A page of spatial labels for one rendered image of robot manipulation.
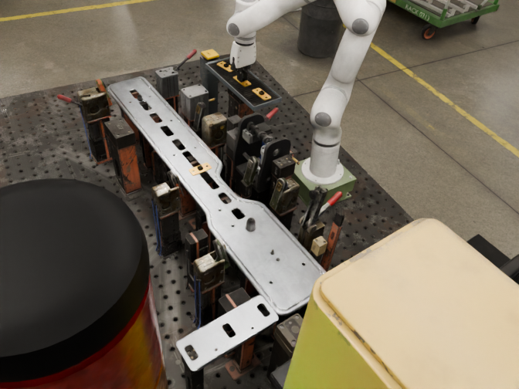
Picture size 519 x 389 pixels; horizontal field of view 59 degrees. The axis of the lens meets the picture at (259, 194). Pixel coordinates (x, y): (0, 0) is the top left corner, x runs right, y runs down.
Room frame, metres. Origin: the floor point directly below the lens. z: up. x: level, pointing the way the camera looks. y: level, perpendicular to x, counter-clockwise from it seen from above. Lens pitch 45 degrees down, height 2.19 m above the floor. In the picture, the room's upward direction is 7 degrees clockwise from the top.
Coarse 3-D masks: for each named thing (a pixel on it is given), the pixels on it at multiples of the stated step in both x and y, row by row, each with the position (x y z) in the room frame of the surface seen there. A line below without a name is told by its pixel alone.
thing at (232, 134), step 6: (228, 132) 1.42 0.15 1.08; (234, 132) 1.42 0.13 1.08; (228, 138) 1.41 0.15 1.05; (234, 138) 1.39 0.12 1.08; (228, 144) 1.41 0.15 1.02; (234, 144) 1.38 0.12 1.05; (228, 150) 1.41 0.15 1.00; (228, 156) 1.41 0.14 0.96; (228, 162) 1.42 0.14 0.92; (228, 168) 1.42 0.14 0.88; (234, 168) 1.39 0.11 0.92; (228, 174) 1.42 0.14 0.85; (234, 174) 1.39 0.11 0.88; (228, 180) 1.41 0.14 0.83; (234, 180) 1.39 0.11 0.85; (234, 186) 1.38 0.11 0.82
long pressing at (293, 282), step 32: (128, 96) 1.69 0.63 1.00; (160, 96) 1.71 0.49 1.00; (160, 128) 1.49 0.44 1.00; (192, 192) 1.15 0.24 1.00; (224, 192) 1.17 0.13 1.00; (224, 224) 1.02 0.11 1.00; (256, 224) 1.03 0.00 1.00; (256, 256) 0.89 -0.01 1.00; (288, 256) 0.91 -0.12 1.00; (256, 288) 0.78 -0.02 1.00; (288, 288) 0.79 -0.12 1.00
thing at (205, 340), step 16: (256, 304) 0.72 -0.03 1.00; (224, 320) 0.66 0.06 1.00; (240, 320) 0.66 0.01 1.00; (256, 320) 0.67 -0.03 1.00; (272, 320) 0.67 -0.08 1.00; (192, 336) 0.60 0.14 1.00; (208, 336) 0.60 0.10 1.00; (224, 336) 0.61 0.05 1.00; (240, 336) 0.61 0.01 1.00; (208, 352) 0.56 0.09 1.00; (224, 352) 0.56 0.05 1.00; (192, 368) 0.51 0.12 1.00
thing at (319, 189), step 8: (320, 184) 1.04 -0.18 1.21; (312, 192) 1.00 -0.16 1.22; (320, 192) 1.01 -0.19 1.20; (312, 200) 1.02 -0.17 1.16; (320, 200) 1.00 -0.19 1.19; (312, 208) 1.01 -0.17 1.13; (320, 208) 1.00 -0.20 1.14; (304, 216) 1.01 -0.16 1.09; (312, 216) 0.99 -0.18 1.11; (304, 224) 1.01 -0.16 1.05; (312, 224) 0.99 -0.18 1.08
